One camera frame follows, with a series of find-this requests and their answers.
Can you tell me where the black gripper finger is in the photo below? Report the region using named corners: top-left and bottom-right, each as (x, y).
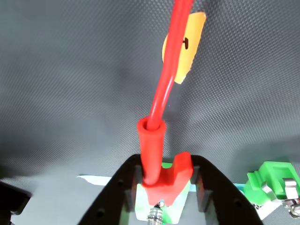
top-left (78, 154), bottom-right (143, 225)
top-left (189, 155), bottom-right (262, 225)

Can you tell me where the orange half-round sticker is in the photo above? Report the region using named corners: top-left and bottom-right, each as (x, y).
top-left (161, 11), bottom-right (207, 84)

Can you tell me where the red cable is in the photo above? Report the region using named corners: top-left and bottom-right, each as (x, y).
top-left (150, 0), bottom-right (195, 132)

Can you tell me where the green battery holder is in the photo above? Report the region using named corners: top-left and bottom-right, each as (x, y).
top-left (243, 161), bottom-right (300, 221)

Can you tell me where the blue masking tape strip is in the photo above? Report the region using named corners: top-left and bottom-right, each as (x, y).
top-left (76, 174), bottom-right (113, 187)
top-left (188, 183), bottom-right (246, 192)

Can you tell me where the dark grey work mat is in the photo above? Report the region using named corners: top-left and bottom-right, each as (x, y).
top-left (0, 0), bottom-right (300, 225)

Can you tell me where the green bulb holder board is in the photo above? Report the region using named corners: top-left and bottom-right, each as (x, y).
top-left (133, 161), bottom-right (192, 225)

